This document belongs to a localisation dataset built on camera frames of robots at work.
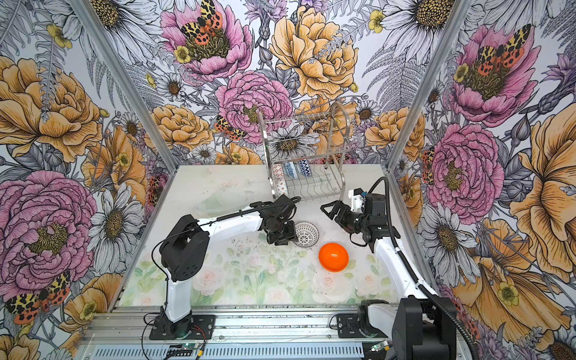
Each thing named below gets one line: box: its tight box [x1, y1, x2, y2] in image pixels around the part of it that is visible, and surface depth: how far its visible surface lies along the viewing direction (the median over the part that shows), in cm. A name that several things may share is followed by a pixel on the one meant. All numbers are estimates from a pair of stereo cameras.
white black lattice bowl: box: [293, 221, 321, 249], surface depth 96 cm
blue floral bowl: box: [284, 161, 297, 180], surface depth 107 cm
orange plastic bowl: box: [318, 242, 350, 273], surface depth 88 cm
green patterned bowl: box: [276, 181, 288, 196], surface depth 97 cm
